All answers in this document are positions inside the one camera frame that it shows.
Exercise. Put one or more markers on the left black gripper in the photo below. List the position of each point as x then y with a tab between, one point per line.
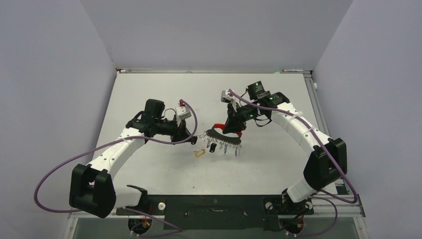
180	133

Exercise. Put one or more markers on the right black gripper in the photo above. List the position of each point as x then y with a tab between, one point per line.
234	122

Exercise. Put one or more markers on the red handled metal key holder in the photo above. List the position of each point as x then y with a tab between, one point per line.
216	132

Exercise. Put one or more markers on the black tag key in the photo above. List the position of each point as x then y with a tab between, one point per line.
212	147

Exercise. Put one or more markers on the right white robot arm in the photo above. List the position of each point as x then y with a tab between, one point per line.
327	160

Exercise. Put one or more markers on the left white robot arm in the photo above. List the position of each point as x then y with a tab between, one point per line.
92	188

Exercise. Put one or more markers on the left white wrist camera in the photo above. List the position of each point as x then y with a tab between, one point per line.
182	113

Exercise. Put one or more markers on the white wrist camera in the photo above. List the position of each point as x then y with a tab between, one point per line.
182	113
227	97

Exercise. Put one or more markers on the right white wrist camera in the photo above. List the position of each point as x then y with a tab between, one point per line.
227	97

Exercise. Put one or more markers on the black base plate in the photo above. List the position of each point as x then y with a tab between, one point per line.
219	212

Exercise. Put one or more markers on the aluminium frame rail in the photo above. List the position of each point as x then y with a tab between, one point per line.
322	125

